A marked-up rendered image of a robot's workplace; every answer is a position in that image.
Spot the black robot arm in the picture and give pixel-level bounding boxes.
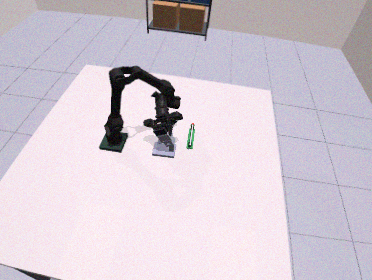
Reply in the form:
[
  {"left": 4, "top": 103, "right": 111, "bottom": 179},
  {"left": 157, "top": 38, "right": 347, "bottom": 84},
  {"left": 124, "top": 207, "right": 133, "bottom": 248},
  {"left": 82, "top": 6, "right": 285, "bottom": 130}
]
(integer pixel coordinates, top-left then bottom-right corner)
[{"left": 104, "top": 65, "right": 181, "bottom": 146}]

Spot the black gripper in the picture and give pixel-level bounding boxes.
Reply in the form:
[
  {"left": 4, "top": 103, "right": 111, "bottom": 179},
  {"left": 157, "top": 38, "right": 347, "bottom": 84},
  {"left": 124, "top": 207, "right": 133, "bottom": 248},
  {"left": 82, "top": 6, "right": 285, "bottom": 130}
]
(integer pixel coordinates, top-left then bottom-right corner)
[{"left": 143, "top": 103, "right": 183, "bottom": 136}]

